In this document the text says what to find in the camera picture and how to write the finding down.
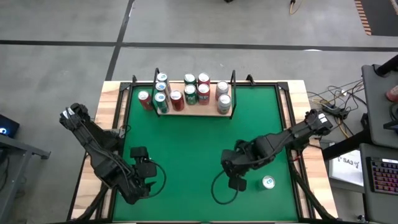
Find tangled floor cables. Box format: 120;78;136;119
307;79;368;139

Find red can with black label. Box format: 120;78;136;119
169;90;186;112

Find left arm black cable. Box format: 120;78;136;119
148;159;167;199

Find black diagonal desk strut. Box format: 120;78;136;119
322;129;374;161

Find white SA3 sign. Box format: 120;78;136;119
328;149;364;187

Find black orange-striped floor mat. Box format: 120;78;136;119
353;0;398;36

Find red cup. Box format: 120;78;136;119
385;84;398;103

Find red Fanta can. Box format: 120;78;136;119
197;72;211;85
137;90;154;111
197;83;211;106

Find green table mat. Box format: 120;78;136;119
112;86;299;222

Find white and red Spindrift can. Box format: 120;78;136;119
215;80;230;100
216;94;232;115

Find wooden shelf with black frame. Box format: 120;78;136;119
151;67;238;119

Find black device with blue light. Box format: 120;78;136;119
0;114;20;139

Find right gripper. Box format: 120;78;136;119
221;141;261;192

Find backlit black keyboard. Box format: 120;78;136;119
366;156;398;196

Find grey desk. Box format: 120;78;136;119
361;63;398;149
359;142;398;224

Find black power strip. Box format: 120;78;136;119
322;104;349;121

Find grey metal cart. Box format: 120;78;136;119
0;133;52;224

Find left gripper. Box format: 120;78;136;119
129;146;158;200

